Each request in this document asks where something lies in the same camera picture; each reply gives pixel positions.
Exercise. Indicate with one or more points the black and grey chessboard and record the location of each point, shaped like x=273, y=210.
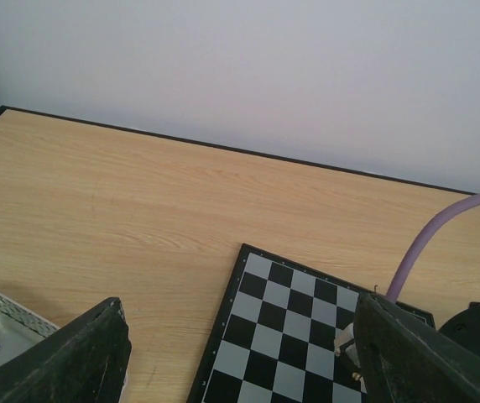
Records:
x=273, y=337

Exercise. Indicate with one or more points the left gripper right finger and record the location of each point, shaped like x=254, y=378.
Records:
x=404, y=360

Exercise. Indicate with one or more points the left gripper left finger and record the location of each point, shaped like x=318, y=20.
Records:
x=84, y=361

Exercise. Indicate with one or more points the left metal tray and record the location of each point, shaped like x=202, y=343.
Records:
x=20, y=329

